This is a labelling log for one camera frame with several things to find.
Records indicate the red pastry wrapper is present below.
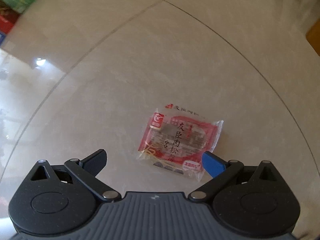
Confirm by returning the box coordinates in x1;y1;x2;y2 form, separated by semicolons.
138;103;224;181

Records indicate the blue box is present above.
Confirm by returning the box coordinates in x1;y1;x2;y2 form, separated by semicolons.
0;32;7;46

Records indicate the red box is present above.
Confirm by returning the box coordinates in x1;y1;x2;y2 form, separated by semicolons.
0;1;20;35

